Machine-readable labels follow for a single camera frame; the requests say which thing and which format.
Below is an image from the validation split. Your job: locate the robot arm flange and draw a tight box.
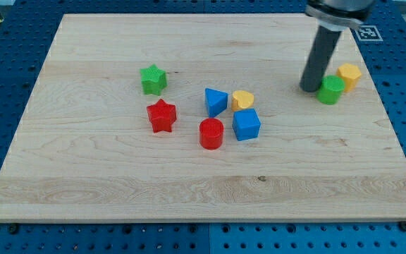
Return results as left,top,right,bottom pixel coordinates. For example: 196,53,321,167
304,0,376,32

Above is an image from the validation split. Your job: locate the blue triangle block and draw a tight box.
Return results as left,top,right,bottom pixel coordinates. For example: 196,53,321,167
204,88,228,118

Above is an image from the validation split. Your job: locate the yellow heart block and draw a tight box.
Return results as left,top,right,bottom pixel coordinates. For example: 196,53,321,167
231,90,254,111

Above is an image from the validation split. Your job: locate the red cylinder block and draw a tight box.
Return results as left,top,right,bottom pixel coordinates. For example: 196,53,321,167
199,118,224,150

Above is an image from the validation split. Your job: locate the red star block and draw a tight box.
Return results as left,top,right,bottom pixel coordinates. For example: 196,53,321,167
147,99,177,133

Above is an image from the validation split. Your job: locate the blue cube block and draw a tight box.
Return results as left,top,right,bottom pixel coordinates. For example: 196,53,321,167
232,109,261,141

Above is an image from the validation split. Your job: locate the green star block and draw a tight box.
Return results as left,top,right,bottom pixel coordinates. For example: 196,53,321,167
140,64,167,96

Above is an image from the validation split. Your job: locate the wooden board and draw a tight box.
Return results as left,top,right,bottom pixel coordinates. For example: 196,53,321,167
0,13,406,223

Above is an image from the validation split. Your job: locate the green cylinder block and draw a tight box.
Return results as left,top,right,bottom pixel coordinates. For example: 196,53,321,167
316,75,345,105

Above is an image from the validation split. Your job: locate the grey pusher rod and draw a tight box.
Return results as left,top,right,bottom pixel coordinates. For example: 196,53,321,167
300,25,341,92

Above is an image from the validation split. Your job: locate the yellow hexagon block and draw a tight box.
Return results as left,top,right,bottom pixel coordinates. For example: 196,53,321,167
336,63,362,92

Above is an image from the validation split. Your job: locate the white fiducial marker tag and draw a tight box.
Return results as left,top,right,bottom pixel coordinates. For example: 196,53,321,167
355,25,383,42

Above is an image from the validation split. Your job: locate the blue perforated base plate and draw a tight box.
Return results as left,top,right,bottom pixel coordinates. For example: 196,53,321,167
0,0,406,253

